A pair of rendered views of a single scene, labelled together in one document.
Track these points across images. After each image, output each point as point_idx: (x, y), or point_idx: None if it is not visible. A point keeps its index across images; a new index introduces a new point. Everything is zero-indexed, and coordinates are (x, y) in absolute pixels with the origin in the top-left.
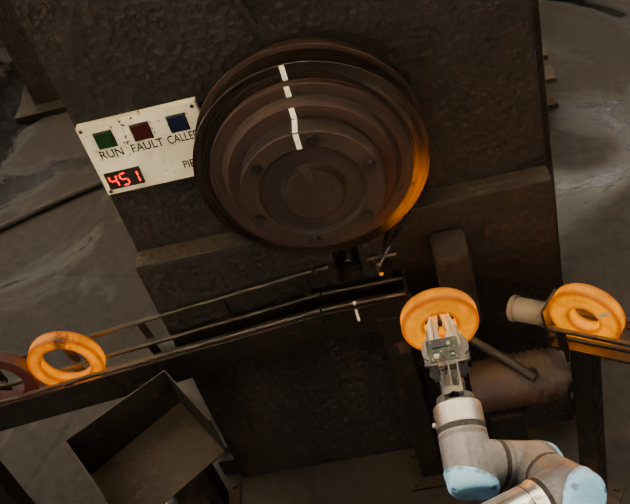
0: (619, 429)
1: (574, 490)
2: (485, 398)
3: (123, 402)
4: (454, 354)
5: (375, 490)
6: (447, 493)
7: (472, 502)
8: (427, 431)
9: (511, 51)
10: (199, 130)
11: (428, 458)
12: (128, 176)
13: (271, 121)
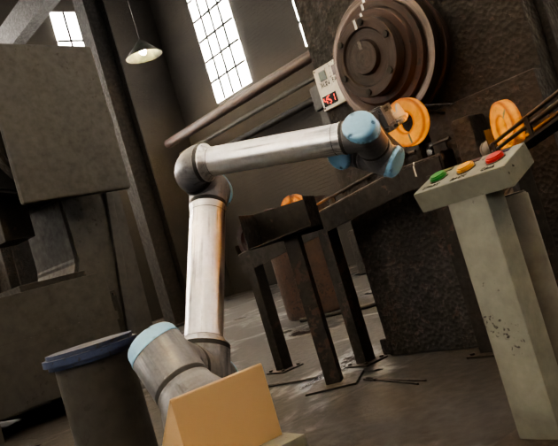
0: None
1: (350, 115)
2: None
3: (287, 205)
4: (376, 108)
5: (447, 358)
6: (485, 359)
7: (495, 362)
8: (473, 296)
9: None
10: (334, 42)
11: (480, 329)
12: (331, 97)
13: None
